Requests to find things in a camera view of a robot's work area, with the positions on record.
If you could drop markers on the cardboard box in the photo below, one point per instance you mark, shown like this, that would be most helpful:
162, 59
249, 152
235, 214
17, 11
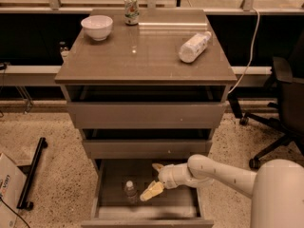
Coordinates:
12, 180

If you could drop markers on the black wheeled stand base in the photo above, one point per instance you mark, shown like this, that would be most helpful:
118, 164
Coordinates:
29, 171

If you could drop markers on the white ceramic bowl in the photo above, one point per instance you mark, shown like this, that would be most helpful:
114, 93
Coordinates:
97, 27

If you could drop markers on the clear water bottle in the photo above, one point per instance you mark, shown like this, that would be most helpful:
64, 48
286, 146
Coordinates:
131, 192

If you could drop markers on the green white drink can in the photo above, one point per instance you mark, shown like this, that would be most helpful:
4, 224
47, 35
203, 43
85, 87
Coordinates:
131, 12

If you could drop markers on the black office chair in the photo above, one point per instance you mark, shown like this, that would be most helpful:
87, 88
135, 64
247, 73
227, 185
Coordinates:
287, 74

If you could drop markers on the grey drawer cabinet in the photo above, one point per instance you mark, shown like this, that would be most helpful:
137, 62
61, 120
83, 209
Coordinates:
141, 64

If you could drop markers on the grey top drawer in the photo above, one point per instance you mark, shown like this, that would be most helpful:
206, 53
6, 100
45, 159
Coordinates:
145, 116

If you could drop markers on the grey open bottom drawer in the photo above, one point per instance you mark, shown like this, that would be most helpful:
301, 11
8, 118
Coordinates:
177, 208

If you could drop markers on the grey middle drawer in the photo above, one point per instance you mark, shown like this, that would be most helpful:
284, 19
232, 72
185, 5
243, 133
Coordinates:
145, 149

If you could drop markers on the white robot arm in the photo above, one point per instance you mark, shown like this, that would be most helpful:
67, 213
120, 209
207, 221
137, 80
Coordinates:
276, 189

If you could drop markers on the small bottle behind cabinet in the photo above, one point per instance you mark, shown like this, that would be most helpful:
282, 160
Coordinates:
64, 50

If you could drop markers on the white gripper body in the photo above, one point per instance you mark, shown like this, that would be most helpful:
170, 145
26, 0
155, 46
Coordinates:
168, 176

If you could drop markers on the white bottle lying down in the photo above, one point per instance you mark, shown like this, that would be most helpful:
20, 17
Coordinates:
194, 47

